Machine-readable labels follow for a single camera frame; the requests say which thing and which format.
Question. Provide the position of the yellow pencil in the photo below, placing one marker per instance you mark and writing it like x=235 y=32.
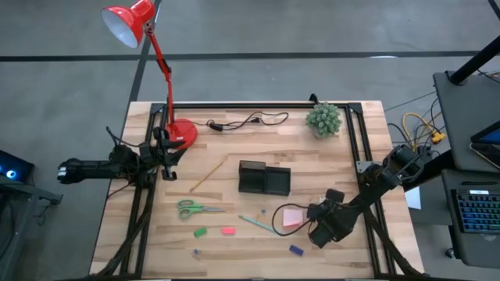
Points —
x=207 y=175

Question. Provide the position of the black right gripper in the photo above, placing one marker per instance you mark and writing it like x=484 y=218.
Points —
x=338 y=218

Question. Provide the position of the red desk lamp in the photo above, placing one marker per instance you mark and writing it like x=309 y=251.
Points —
x=181 y=130

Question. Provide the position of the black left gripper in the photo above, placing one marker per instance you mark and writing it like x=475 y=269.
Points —
x=160 y=154

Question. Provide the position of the teal pencil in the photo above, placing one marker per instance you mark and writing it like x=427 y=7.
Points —
x=258 y=223

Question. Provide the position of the green potted succulent plant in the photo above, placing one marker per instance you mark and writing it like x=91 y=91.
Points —
x=323 y=119

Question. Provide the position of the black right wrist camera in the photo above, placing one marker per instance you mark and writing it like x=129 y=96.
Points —
x=335 y=195

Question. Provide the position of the black laptop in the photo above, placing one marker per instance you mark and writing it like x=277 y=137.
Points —
x=488 y=140

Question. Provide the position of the black caster wheel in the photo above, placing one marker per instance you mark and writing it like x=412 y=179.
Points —
x=450 y=253

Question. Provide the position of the black clamp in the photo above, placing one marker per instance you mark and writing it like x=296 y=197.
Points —
x=313 y=98

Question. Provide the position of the pink eraser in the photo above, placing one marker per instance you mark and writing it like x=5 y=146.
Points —
x=229 y=231

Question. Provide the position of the black mesh desk organizer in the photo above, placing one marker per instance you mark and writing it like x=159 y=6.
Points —
x=269 y=181

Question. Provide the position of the grey side desk top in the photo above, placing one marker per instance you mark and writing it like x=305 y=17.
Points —
x=457 y=125

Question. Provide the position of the black metal bar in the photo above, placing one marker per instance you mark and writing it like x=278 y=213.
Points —
x=437 y=166

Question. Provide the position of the black stand pole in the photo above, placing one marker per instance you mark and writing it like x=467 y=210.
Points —
x=472 y=62

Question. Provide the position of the white paper sheet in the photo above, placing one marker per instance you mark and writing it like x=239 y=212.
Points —
x=414 y=199

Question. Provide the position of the dark metal stand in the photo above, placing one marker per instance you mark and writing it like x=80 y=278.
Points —
x=15 y=218

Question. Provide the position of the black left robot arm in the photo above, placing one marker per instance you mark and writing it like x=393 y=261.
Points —
x=90 y=168

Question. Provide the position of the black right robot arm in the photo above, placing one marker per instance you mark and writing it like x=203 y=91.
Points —
x=402 y=156

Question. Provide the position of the blue eraser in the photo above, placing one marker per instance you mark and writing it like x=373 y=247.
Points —
x=296 y=250

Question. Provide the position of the grey metal bracket plate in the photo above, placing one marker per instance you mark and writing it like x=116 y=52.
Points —
x=362 y=167

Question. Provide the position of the pink sticky note pad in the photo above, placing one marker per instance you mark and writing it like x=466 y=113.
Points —
x=293 y=217

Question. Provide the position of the black aluminium table frame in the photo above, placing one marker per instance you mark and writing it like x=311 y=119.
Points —
x=254 y=105

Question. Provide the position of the black computer with blue light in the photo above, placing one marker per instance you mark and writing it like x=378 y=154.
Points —
x=13 y=168

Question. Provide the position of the backlit computer keyboard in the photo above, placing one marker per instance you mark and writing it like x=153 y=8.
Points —
x=478 y=210

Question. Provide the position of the grey keyboard desk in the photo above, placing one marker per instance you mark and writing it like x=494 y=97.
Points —
x=447 y=218

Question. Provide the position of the green eraser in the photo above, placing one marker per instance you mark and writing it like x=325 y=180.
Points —
x=200 y=232

